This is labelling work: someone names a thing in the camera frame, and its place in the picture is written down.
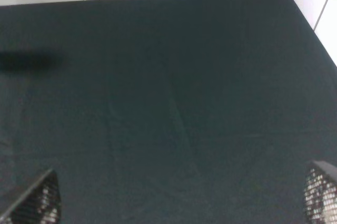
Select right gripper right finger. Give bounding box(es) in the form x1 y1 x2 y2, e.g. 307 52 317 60
304 160 336 223

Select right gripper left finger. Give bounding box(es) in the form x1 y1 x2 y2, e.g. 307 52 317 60
1 168 62 223

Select black tablecloth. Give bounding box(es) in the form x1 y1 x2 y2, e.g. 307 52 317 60
1 0 336 223

